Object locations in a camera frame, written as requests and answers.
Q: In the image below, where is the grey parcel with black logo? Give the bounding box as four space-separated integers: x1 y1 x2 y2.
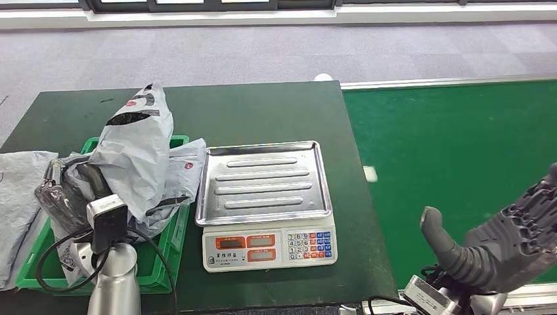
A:
51 82 175 285

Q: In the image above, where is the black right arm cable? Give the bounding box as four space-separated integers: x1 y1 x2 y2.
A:
367 295 418 315

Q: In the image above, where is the green plastic crate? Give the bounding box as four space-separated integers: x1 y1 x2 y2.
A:
15 135 192 297

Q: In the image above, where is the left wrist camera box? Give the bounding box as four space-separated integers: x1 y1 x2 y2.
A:
86 194 129 255

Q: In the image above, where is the white window sill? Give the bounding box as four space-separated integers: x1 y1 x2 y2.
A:
0 3 557 32

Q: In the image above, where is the grey parcel with red line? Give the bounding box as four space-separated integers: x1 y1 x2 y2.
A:
130 138 208 240

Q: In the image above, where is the green conveyor belt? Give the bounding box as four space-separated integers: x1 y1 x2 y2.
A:
339 74 557 315

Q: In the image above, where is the plain grey parcel bag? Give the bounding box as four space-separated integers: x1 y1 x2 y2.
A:
0 150 58 290

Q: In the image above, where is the white scale with steel tray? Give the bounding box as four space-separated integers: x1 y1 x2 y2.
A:
194 140 339 274

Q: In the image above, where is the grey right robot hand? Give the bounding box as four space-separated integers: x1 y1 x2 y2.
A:
420 163 557 294

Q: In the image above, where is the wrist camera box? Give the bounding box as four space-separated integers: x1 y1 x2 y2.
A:
86 194 129 255
401 274 462 315

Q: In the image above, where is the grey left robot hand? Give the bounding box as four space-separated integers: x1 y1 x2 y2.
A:
33 158 114 234

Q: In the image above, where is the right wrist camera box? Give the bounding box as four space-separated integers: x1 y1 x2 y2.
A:
401 274 462 315

